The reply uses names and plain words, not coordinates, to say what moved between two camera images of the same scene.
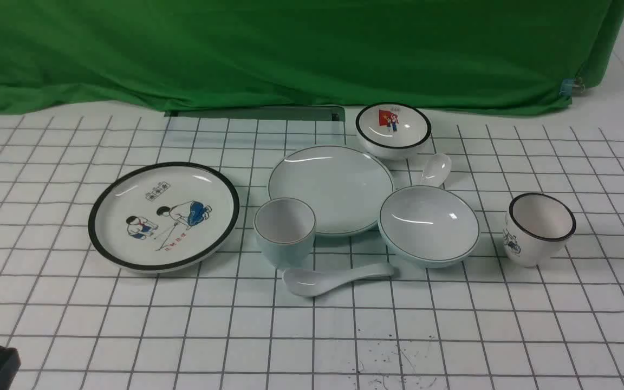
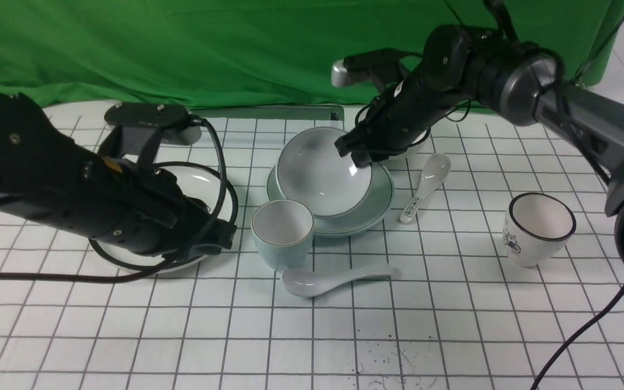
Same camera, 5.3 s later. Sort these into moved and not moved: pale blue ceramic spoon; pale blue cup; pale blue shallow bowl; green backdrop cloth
Moved: pale blue shallow bowl
Not moved: pale blue ceramic spoon; pale blue cup; green backdrop cloth
